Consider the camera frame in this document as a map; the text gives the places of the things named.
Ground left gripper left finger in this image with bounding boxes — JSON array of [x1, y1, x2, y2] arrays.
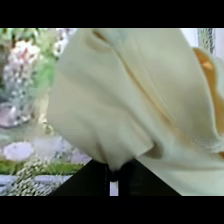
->
[[50, 158, 111, 197]]

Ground pale yellow shirt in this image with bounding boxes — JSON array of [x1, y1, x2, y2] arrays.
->
[[45, 27, 224, 197]]

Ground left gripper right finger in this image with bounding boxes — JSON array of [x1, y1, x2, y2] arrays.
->
[[117, 158, 181, 197]]

